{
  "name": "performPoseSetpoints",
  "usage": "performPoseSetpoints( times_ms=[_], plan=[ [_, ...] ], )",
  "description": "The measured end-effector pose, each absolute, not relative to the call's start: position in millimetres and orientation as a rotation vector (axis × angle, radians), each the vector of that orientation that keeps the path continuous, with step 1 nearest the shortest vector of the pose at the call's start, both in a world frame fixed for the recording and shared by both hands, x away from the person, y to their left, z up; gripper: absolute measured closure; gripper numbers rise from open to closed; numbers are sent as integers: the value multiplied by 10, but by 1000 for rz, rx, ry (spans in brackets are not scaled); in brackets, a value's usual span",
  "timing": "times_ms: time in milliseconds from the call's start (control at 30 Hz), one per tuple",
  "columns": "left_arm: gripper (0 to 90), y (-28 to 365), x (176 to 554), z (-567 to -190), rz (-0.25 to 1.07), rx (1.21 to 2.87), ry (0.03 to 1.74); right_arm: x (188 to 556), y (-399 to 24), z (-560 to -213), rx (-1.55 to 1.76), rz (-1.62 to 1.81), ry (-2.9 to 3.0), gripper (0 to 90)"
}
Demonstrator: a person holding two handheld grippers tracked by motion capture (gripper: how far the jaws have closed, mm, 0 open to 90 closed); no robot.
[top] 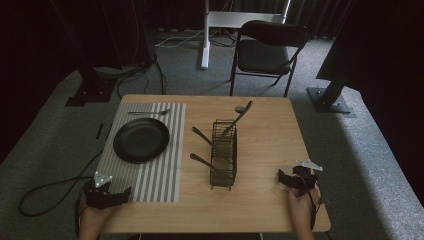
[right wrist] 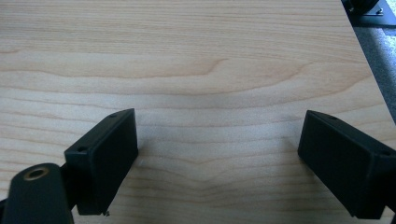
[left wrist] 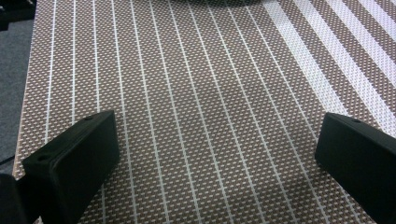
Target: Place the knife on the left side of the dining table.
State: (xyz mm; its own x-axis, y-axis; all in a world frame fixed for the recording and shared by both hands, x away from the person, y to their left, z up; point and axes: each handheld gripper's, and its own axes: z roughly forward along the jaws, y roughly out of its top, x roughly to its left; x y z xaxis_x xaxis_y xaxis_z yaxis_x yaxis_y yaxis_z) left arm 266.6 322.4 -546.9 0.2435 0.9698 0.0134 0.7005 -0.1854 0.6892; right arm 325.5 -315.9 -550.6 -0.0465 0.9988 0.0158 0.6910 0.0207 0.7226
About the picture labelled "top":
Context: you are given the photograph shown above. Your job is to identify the white desk frame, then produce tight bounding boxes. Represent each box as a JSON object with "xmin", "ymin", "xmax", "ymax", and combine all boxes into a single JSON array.
[{"xmin": 200, "ymin": 0, "xmax": 292, "ymax": 71}]

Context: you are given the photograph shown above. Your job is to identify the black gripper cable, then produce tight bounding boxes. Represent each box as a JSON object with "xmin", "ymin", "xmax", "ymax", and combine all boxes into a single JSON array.
[
  {"xmin": 299, "ymin": 173, "xmax": 324, "ymax": 232},
  {"xmin": 17, "ymin": 149, "xmax": 105, "ymax": 238}
]

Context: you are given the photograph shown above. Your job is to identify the black floor cables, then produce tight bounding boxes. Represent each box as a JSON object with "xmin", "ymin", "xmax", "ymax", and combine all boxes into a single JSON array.
[{"xmin": 96, "ymin": 49, "xmax": 168, "ymax": 99}]

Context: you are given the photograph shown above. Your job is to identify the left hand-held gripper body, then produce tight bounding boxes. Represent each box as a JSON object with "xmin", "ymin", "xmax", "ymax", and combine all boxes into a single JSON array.
[{"xmin": 83, "ymin": 171, "xmax": 117, "ymax": 211}]

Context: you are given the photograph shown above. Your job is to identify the person's right hand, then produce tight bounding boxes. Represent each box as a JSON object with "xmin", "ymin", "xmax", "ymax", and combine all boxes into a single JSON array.
[{"xmin": 287, "ymin": 185, "xmax": 322, "ymax": 231}]

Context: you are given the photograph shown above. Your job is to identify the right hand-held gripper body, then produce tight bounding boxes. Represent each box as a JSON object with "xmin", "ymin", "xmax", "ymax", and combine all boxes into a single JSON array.
[{"xmin": 291, "ymin": 159, "xmax": 324, "ymax": 197}]

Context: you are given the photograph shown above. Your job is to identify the grey striped placemat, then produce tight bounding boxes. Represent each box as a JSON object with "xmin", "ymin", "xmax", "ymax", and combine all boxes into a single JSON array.
[{"xmin": 96, "ymin": 102, "xmax": 187, "ymax": 203}]

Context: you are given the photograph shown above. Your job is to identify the black round plate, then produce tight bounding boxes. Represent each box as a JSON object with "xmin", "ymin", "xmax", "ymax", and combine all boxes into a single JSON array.
[{"xmin": 112, "ymin": 117, "xmax": 171, "ymax": 164}]

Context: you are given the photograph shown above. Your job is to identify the white floor cable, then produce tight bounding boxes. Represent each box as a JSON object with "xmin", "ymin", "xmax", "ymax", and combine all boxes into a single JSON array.
[{"xmin": 155, "ymin": 29, "xmax": 205, "ymax": 49}]

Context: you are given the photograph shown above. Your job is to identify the black metal stand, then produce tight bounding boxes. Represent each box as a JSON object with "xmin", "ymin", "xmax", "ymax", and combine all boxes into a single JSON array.
[
  {"xmin": 306, "ymin": 74, "xmax": 357, "ymax": 118},
  {"xmin": 49, "ymin": 0, "xmax": 118, "ymax": 108}
]

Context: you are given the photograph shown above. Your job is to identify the silver fork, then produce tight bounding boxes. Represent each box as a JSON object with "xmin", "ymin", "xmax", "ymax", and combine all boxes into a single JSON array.
[{"xmin": 127, "ymin": 107, "xmax": 173, "ymax": 117}]

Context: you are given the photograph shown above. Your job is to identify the long black-handled utensil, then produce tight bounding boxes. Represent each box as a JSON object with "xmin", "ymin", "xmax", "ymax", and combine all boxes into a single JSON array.
[{"xmin": 218, "ymin": 100, "xmax": 254, "ymax": 141}]

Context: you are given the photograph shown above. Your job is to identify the black wire cutlery rack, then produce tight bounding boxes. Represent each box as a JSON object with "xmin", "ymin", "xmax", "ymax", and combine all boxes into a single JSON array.
[{"xmin": 209, "ymin": 118, "xmax": 239, "ymax": 192}]

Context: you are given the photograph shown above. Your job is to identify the black folding chair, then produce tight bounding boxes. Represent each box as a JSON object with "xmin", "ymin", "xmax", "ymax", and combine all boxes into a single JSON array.
[{"xmin": 229, "ymin": 19, "xmax": 310, "ymax": 98}]

